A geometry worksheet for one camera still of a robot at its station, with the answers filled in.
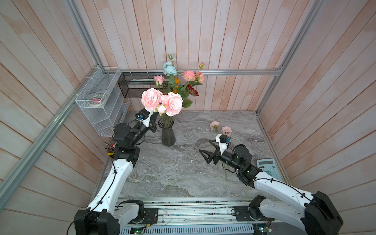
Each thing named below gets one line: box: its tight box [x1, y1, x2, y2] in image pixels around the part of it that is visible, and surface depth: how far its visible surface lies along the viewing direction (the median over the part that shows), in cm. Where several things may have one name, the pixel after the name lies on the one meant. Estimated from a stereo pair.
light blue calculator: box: [256, 158, 282, 181], surface depth 90 cm
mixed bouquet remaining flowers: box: [162, 53, 206, 109], surface depth 81 cm
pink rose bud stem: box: [153, 74, 165, 89], surface depth 80 cm
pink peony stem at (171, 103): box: [141, 88, 184, 130], surface depth 47 cm
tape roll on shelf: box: [87, 94, 103, 107], surface depth 75 cm
